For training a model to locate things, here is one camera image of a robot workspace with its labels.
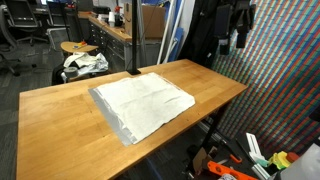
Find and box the white cloth towel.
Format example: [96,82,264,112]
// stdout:
[89,73,195,146]

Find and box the crumpled white cloth pile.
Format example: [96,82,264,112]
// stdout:
[63,52,109,74]

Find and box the black vertical stand pole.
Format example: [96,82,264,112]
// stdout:
[127,0,141,75]

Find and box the wooden top cabinet counter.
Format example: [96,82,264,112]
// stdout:
[89,17,160,73]

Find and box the cardboard box on counter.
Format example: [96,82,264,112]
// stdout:
[124,3,165,39]

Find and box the small round wooden side table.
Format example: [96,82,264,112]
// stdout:
[60,41,97,53]

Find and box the black hanging equipment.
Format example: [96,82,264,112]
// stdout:
[214,0,256,55]

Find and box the yellow green plastic toy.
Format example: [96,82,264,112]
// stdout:
[269,151,291,170]

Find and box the black office chair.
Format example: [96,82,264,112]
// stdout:
[4,0,48,46]

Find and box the black table leg frame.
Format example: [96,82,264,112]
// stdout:
[187,103,229,159]

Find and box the orange handled black clamp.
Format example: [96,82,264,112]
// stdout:
[219,139,242,164]

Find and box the grey duct tape roll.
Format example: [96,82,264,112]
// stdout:
[64,67,78,78]

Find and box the white aluminium bracket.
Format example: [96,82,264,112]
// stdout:
[246,133,268,166]

